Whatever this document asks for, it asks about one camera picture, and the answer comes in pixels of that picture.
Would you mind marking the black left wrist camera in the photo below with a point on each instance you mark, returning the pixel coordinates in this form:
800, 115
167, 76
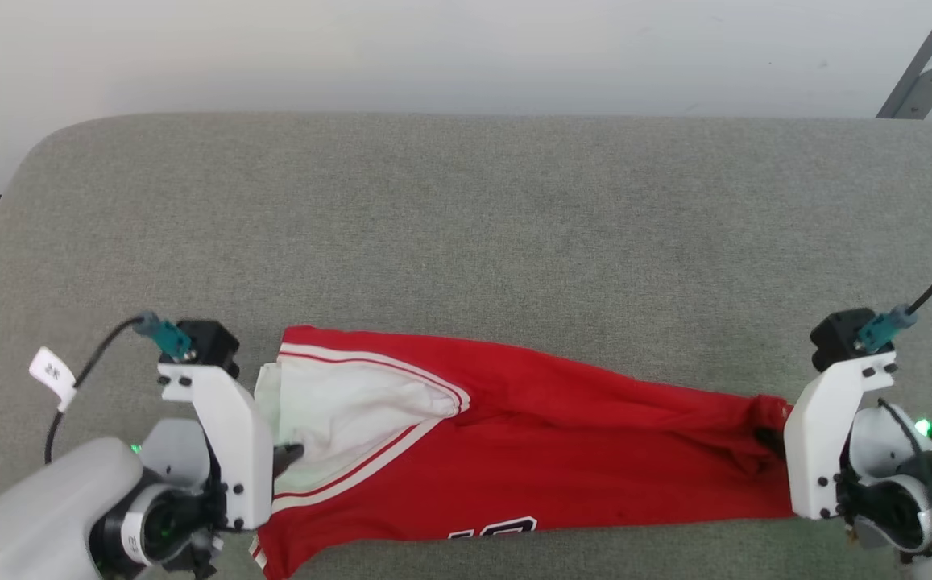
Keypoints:
212, 342

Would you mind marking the grey metal post bracket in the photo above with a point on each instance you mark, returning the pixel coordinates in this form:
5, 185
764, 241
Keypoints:
929, 89

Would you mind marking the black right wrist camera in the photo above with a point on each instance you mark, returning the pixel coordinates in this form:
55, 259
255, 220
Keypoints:
832, 334

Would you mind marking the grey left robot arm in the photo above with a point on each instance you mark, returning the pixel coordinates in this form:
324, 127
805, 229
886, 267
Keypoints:
31, 515

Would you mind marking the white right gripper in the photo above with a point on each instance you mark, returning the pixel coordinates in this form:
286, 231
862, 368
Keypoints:
824, 443

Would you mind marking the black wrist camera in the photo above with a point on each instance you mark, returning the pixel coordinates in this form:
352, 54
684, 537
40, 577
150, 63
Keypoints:
832, 334
212, 342

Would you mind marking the grey fabric sofa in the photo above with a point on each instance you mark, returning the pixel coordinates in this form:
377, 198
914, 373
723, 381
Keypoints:
474, 225

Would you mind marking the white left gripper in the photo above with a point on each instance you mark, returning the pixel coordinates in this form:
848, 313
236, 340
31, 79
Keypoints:
232, 451

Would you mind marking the grey metal wall post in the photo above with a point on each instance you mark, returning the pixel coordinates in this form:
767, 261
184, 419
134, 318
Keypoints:
928, 48

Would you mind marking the red and white basketball jersey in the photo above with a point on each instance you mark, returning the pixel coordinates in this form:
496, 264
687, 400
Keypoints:
554, 435

